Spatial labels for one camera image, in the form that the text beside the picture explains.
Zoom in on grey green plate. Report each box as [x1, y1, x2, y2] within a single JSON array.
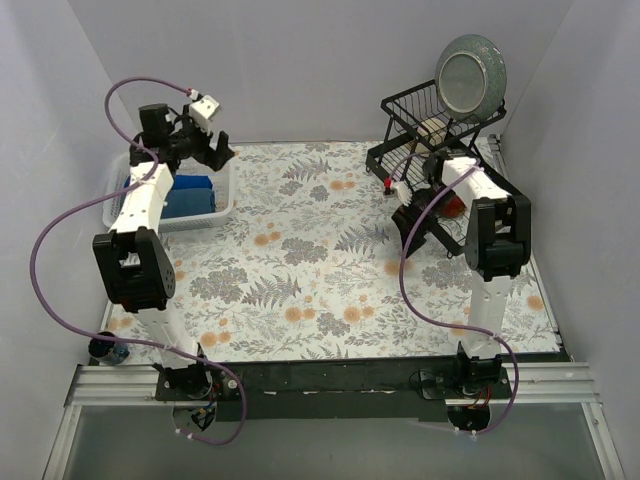
[[434, 34, 507, 123]]

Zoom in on black wire dish rack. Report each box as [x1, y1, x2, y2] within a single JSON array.
[[365, 80, 531, 275]]

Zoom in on bright blue t shirt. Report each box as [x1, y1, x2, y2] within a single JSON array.
[[172, 175, 213, 190]]

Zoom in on white plastic basket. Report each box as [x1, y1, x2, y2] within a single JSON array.
[[102, 153, 236, 233]]

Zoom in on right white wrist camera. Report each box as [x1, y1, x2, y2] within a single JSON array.
[[383, 178, 412, 206]]

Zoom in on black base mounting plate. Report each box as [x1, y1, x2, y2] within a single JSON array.
[[154, 356, 512, 422]]

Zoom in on cream ceramic cup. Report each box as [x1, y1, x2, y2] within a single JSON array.
[[414, 117, 447, 154]]

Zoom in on black cylindrical cup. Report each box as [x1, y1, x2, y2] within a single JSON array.
[[88, 331, 130, 366]]

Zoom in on aluminium frame rail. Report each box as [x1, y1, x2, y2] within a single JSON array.
[[64, 362, 601, 407]]

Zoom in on red bowl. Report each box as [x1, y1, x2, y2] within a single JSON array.
[[439, 196, 466, 219]]

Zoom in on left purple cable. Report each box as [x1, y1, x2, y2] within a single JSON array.
[[29, 77, 250, 446]]

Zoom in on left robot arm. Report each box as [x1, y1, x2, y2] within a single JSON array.
[[92, 95, 234, 400]]

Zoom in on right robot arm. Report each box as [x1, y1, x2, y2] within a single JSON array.
[[385, 156, 531, 398]]

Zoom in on teal blue t shirt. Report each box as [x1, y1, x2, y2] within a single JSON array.
[[161, 189, 216, 219]]

